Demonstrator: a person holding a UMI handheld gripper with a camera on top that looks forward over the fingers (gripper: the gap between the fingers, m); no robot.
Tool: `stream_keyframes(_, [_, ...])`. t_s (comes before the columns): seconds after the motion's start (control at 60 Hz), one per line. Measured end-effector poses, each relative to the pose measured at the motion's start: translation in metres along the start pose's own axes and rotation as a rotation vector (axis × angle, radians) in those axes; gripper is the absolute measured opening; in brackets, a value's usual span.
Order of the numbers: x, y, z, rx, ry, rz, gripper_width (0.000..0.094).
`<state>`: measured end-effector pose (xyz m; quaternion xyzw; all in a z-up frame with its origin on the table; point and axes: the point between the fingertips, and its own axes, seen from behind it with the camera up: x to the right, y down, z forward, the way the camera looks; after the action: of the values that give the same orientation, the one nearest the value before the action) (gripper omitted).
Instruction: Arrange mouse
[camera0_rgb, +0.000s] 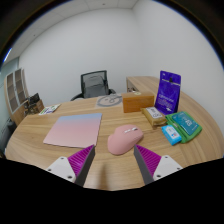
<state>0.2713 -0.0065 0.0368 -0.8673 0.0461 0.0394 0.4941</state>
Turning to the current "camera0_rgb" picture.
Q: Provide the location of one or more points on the stacked black and brown boxes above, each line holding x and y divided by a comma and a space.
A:
34, 103

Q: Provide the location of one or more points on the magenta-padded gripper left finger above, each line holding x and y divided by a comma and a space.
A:
63, 166

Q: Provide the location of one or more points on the black mesh office chair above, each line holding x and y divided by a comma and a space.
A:
82, 80

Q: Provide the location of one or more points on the brown cardboard box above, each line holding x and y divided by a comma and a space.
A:
137, 103

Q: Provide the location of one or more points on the wooden side desk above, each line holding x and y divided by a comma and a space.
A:
145, 83

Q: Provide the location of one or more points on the purple stand-up pouch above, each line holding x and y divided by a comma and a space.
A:
168, 93

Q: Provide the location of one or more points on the tan packet with white label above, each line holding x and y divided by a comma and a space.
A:
153, 116

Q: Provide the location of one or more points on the pink computer mouse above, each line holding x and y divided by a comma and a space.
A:
123, 140

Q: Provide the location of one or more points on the white leaflet, green-purple print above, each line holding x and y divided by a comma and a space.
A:
49, 109

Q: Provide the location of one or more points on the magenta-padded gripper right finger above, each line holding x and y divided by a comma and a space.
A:
165, 165

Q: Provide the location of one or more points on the green and teal packet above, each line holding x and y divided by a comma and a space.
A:
188, 125

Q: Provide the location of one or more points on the grey backpack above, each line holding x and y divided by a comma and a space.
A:
95, 86

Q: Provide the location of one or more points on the pink-blue gradient mouse pad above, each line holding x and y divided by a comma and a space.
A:
75, 130

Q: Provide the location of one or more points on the wooden shelf unit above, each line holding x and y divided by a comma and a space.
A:
15, 90

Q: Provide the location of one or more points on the small blue tissue pack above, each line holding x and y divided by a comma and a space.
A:
171, 134

